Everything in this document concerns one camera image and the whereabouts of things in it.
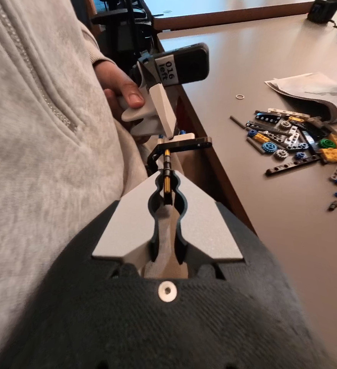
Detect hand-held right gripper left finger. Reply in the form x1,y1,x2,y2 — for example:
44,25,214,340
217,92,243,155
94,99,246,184
92,170,160,271

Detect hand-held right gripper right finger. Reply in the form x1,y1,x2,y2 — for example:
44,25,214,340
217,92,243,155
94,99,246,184
174,171,244,270

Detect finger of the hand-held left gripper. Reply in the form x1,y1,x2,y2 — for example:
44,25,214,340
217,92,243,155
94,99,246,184
149,82,177,140

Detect black lego beam assembly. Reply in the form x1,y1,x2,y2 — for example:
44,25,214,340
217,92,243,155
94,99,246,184
147,130,213,176

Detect person's left forearm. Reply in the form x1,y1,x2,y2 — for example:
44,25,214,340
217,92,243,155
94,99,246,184
56,9,116,69

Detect lego instruction booklet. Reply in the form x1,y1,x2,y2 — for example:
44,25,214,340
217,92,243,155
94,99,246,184
264,72,337,124

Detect pile of lego beams and gears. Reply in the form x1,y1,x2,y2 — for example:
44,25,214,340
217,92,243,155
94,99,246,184
230,107,337,188

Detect person's left hand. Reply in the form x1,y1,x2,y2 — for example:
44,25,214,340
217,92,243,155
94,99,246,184
94,59,146,111

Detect wooden edged desk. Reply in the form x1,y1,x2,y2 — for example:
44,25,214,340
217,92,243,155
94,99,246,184
144,0,316,32

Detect black metal stand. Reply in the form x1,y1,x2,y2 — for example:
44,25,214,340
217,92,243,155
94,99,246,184
91,0,160,75

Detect grey hoodie person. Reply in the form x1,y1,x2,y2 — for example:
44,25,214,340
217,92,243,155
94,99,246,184
0,0,160,369

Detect black battery charger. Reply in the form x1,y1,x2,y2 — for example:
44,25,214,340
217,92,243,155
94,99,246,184
307,0,337,23

